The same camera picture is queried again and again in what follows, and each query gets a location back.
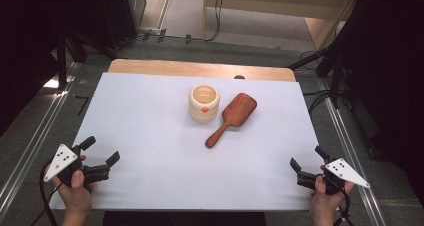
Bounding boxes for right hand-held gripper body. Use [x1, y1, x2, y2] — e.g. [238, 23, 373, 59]
[296, 155, 372, 196]

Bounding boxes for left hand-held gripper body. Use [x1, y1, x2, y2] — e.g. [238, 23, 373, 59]
[43, 143, 111, 189]

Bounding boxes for wooden paddle hairbrush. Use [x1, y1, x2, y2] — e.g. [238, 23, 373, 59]
[204, 92, 258, 149]

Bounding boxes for cream ribbed cup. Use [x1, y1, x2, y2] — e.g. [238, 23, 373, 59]
[188, 84, 221, 124]

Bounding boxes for person's right hand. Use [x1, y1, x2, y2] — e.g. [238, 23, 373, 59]
[308, 164, 356, 220]

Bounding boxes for person's left hand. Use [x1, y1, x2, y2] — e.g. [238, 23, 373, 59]
[49, 154, 97, 218]

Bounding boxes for white table mat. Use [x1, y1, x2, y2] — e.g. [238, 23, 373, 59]
[49, 72, 338, 211]

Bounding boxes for black tripod stand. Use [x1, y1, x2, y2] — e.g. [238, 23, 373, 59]
[287, 32, 356, 110]
[53, 28, 118, 91]

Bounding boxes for person's dark clothing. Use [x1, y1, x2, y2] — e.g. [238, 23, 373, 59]
[102, 211, 268, 226]

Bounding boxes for wooden table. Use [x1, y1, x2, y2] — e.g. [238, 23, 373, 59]
[108, 58, 297, 83]

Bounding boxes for dark cabinet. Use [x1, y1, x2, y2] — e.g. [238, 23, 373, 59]
[96, 0, 148, 50]

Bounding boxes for metal floor rail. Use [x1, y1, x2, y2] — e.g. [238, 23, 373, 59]
[0, 61, 84, 218]
[315, 77, 388, 226]

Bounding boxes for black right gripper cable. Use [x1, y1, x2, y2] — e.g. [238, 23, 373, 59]
[332, 188, 355, 226]

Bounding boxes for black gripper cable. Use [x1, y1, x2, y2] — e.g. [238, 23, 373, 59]
[332, 188, 355, 226]
[30, 158, 65, 226]

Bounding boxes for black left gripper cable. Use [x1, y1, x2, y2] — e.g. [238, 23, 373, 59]
[30, 158, 65, 226]

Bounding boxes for black floor cables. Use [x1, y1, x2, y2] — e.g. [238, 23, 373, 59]
[301, 50, 338, 115]

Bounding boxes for black hanging cable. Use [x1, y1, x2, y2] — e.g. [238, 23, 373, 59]
[203, 0, 226, 43]

